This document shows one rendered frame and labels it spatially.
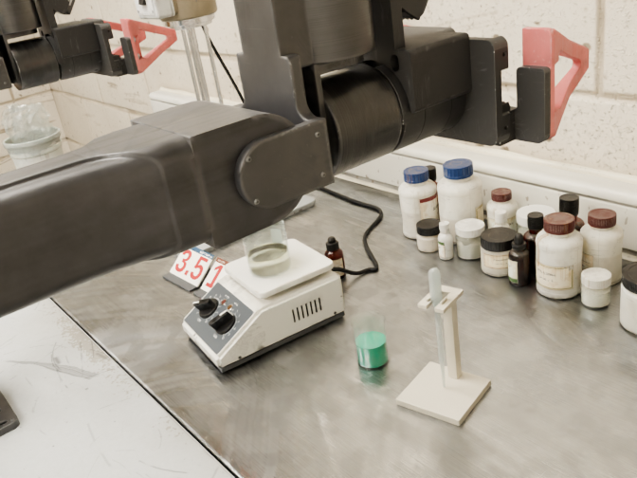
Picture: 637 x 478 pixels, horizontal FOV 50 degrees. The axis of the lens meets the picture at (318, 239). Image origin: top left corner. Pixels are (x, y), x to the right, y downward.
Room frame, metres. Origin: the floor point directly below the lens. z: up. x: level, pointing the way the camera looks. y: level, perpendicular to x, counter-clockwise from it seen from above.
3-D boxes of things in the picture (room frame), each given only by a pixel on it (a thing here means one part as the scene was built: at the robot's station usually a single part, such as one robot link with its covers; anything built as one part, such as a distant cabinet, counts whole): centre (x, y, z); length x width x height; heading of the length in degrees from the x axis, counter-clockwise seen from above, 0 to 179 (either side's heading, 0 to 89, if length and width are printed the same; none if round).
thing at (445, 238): (0.96, -0.20, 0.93); 0.02 x 0.02 x 0.06
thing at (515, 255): (0.85, -0.28, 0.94); 0.03 x 0.03 x 0.08
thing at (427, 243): (1.00, -0.18, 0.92); 0.04 x 0.04 x 0.04
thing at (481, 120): (0.43, -0.07, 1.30); 0.10 x 0.07 x 0.07; 35
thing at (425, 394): (0.63, -0.11, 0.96); 0.08 x 0.08 x 0.13; 48
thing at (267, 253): (0.84, 0.07, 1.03); 0.07 x 0.06 x 0.08; 11
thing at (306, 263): (0.86, 0.06, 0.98); 0.12 x 0.12 x 0.01; 28
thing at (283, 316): (0.85, 0.09, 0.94); 0.22 x 0.13 x 0.08; 118
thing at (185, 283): (1.04, 0.22, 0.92); 0.09 x 0.06 x 0.04; 38
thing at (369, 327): (0.72, -0.04, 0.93); 0.04 x 0.04 x 0.06
